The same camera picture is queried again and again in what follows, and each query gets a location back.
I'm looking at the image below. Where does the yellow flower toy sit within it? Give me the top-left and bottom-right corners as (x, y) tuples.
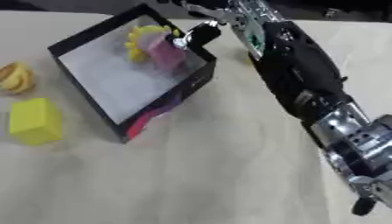
(122, 24), (181, 64)

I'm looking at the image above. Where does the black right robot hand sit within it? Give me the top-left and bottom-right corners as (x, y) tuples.
(171, 22), (224, 50)

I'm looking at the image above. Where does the black box with white inside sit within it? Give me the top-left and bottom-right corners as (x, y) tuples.
(47, 3), (220, 144)

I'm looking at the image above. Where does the yellow block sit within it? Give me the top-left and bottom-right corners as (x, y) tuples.
(7, 97), (65, 146)

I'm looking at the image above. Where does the pink block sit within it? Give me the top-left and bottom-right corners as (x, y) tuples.
(147, 34), (189, 70)

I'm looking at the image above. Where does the tan yellow toy banana bunch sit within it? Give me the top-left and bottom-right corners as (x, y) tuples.
(0, 61), (39, 95)

